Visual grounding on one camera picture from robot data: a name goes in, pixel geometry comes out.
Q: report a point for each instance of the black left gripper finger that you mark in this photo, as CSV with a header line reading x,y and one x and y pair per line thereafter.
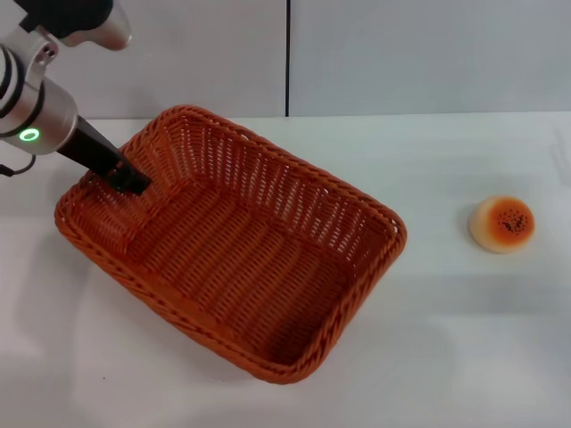
x,y
130,180

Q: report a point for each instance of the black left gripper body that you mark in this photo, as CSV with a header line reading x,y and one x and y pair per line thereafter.
x,y
91,147

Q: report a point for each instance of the orange woven plastic basket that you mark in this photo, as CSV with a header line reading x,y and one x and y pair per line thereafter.
x,y
232,267

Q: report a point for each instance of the round toy bread bun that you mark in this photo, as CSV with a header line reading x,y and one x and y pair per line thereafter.
x,y
502,225

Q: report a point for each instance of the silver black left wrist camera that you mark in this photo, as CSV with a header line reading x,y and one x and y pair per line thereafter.
x,y
89,18

